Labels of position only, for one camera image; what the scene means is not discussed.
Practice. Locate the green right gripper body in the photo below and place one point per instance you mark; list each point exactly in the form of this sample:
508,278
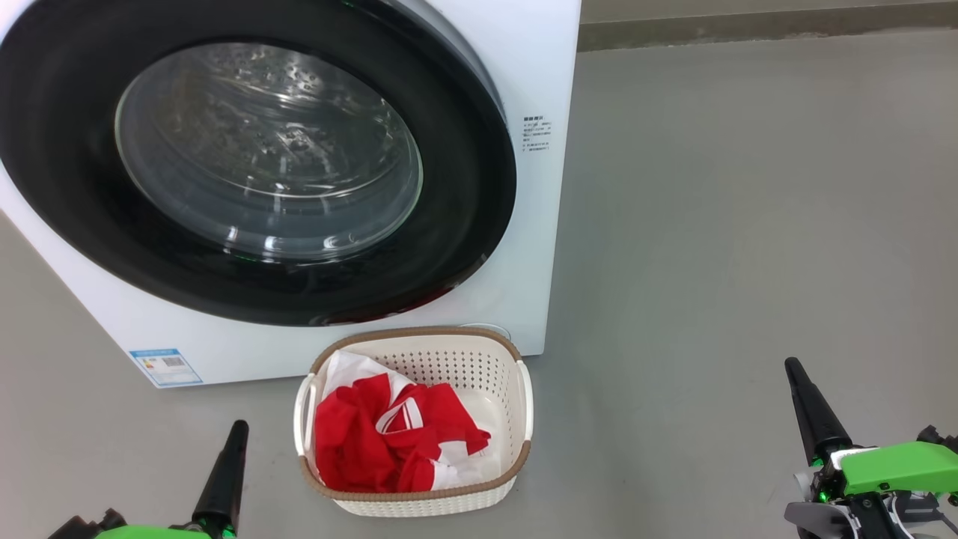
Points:
898,468

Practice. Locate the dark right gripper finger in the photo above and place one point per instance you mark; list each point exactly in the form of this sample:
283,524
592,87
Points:
819,427

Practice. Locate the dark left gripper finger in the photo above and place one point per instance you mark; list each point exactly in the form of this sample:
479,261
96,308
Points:
223,486

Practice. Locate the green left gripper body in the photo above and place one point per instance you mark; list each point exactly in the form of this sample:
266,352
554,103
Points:
150,533

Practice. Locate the red and white garment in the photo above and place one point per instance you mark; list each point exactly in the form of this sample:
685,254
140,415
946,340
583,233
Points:
359,442

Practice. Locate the black glass washer door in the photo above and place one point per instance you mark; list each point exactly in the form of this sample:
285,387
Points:
464,187

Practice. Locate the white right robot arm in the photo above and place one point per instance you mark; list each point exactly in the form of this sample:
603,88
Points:
812,520

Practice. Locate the cream basket with brown rim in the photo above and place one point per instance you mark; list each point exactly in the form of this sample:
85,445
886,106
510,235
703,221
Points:
494,389

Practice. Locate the white front-load washing machine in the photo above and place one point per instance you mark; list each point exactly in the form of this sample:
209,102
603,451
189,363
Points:
524,247

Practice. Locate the blue energy label sticker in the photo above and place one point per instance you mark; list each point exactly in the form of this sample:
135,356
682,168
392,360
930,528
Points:
165,367

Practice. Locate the round drain filter cover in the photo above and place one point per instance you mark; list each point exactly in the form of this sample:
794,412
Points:
488,329

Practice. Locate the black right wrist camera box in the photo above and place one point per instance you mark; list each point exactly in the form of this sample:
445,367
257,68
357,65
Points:
939,436

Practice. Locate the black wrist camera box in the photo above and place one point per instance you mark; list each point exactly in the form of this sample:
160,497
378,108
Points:
939,436
90,524

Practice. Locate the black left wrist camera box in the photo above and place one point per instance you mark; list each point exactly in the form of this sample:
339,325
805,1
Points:
90,524

